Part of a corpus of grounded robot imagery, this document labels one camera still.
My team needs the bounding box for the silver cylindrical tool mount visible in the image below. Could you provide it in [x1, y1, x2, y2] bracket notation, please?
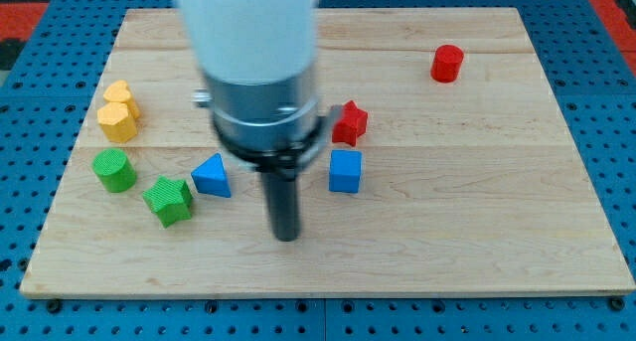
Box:
[192, 66, 342, 178]

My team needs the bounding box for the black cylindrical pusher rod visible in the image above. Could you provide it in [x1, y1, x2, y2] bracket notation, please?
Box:
[260, 172, 301, 242]

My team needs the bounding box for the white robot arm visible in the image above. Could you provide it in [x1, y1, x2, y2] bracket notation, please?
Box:
[174, 0, 343, 242]

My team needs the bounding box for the red star block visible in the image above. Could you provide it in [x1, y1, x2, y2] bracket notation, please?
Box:
[331, 100, 369, 147]

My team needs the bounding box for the green star block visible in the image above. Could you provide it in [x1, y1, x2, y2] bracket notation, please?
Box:
[142, 176, 193, 229]

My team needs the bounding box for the blue cube block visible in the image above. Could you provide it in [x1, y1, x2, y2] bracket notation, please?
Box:
[329, 149, 363, 194]

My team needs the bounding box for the blue triangle block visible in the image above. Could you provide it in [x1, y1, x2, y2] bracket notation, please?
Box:
[191, 153, 232, 198]

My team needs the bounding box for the yellow hexagon block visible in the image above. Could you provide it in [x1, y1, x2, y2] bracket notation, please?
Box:
[97, 102, 138, 143]

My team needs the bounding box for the yellow heart block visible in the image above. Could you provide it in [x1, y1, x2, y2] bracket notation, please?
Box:
[102, 80, 141, 118]

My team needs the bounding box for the green cylinder block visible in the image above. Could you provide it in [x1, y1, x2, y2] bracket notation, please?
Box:
[91, 148, 137, 193]

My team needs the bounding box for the wooden board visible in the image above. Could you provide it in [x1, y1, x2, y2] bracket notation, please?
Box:
[20, 8, 635, 299]

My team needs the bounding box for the red cylinder block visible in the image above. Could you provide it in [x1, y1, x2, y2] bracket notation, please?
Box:
[430, 45, 464, 84]

